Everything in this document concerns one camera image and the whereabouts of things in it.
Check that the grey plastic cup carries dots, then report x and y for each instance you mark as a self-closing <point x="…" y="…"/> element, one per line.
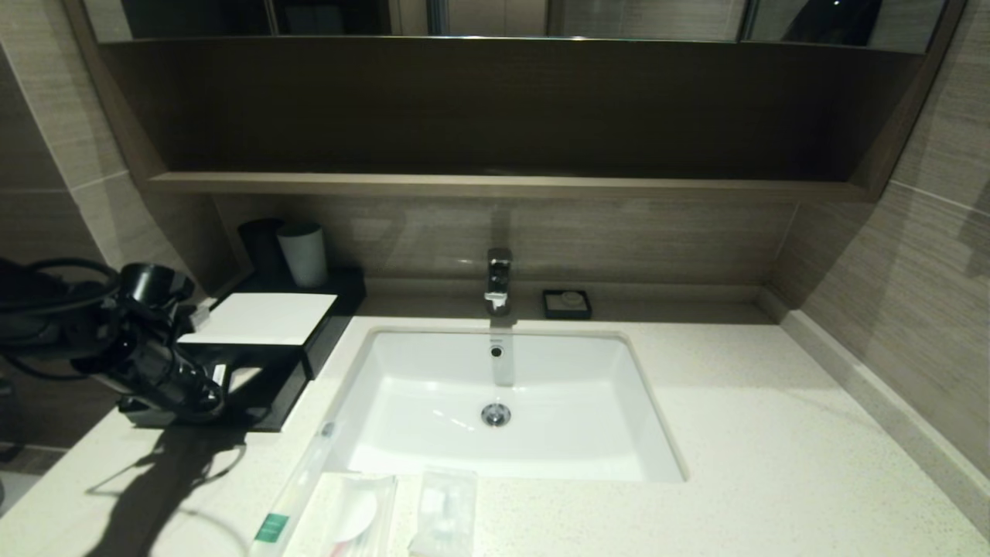
<point x="304" y="255"/>

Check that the round white soap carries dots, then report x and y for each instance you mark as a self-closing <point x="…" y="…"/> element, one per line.
<point x="571" y="299"/>

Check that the clear packet with white disc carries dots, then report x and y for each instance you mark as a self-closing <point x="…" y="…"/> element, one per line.
<point x="348" y="514"/>

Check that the clear packet with cotton swabs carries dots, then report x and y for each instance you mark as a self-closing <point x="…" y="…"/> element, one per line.
<point x="445" y="510"/>

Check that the black and orange left arm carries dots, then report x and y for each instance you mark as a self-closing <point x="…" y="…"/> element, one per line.
<point x="46" y="325"/>

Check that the black cup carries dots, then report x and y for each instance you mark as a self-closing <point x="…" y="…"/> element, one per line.
<point x="259" y="244"/>

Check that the white sink basin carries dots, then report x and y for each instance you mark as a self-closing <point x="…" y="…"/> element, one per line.
<point x="572" y="418"/>

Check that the black soap dish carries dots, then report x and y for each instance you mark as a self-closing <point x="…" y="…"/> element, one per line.
<point x="551" y="309"/>

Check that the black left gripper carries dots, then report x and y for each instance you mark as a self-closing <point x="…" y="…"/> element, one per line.
<point x="162" y="379"/>

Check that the toothbrush packet with green label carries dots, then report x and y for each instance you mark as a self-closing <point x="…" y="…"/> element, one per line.
<point x="272" y="527"/>

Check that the chrome sink drain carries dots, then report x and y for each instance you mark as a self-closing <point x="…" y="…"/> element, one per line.
<point x="496" y="415"/>

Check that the chrome faucet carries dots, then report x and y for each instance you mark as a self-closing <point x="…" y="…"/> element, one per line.
<point x="499" y="278"/>

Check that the brown wooden shelf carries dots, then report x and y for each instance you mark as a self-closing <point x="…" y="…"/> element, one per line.
<point x="503" y="186"/>

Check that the black pull-out drawer tray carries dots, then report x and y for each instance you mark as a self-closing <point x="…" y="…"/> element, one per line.
<point x="263" y="402"/>

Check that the black amenity drawer box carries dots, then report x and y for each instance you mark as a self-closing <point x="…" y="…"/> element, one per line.
<point x="344" y="298"/>

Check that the wall mirror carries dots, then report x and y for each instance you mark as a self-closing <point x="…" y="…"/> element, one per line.
<point x="634" y="17"/>

